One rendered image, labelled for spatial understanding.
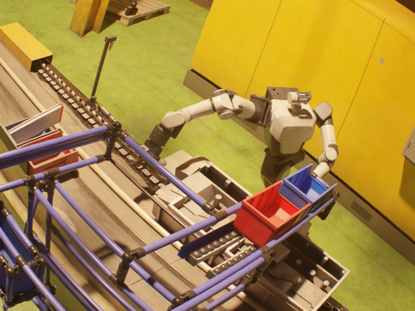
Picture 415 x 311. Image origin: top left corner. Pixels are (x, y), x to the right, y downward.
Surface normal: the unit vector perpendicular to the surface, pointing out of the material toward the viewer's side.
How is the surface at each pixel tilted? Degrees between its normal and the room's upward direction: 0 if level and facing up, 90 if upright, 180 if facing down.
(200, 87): 90
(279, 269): 10
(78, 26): 90
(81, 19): 90
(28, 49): 0
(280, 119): 71
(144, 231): 0
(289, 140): 95
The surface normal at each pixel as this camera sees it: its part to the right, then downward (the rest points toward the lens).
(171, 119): -0.02, 0.21
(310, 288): 0.18, -0.73
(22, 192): -0.62, 0.27
